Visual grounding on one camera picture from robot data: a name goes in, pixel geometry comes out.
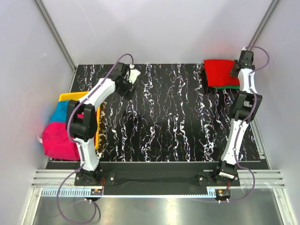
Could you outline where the left aluminium frame post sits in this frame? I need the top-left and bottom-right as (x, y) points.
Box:
(34, 0), (77, 72)

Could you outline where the right aluminium frame post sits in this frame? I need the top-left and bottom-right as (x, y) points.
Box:
(248, 0), (281, 46)

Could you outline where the yellow plastic bin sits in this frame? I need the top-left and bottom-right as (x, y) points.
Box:
(59, 91), (101, 150)

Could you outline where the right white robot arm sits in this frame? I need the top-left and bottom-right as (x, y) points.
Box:
(213, 48), (262, 186)

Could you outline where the front aluminium rail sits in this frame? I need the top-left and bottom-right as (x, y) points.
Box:
(31, 170), (285, 198)

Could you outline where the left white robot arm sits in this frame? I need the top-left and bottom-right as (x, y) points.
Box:
(66, 62), (141, 186)

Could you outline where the magenta t-shirt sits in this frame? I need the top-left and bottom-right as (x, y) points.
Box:
(42, 122), (80, 161)

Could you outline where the red t-shirt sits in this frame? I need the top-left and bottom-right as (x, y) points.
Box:
(203, 59), (240, 88)

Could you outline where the folded green t-shirt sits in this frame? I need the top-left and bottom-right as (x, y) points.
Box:
(213, 85), (240, 90)

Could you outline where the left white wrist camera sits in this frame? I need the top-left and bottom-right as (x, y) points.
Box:
(127, 64), (141, 84)

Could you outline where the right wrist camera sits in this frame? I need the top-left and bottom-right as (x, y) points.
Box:
(239, 50), (254, 69)

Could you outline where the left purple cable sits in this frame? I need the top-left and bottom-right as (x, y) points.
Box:
(57, 53), (135, 223)

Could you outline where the blue t-shirt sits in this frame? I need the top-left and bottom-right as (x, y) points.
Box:
(50, 101), (69, 123)

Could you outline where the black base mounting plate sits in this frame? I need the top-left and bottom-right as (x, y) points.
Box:
(44, 161), (272, 196)

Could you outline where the aluminium frame post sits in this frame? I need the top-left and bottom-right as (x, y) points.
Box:
(34, 0), (77, 72)
(248, 0), (281, 46)

